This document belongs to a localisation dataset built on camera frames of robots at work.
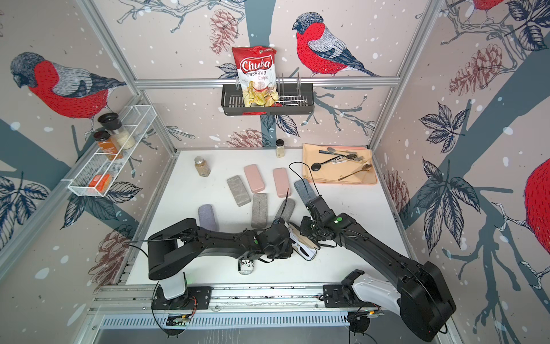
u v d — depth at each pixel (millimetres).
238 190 1003
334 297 723
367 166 1102
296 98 949
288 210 920
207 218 908
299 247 835
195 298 728
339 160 1141
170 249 483
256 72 815
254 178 1074
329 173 1108
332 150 1190
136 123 861
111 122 718
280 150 1138
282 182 1070
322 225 622
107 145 701
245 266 778
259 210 925
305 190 1012
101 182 647
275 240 672
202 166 1037
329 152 1180
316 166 1134
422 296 388
